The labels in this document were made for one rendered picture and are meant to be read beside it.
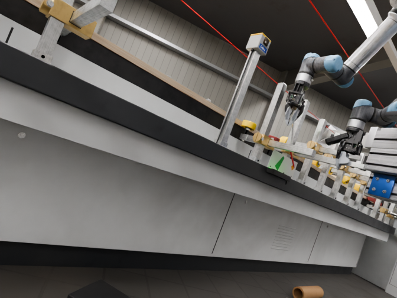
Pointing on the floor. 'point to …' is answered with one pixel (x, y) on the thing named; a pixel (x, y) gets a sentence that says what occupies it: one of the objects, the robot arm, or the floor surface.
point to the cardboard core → (308, 292)
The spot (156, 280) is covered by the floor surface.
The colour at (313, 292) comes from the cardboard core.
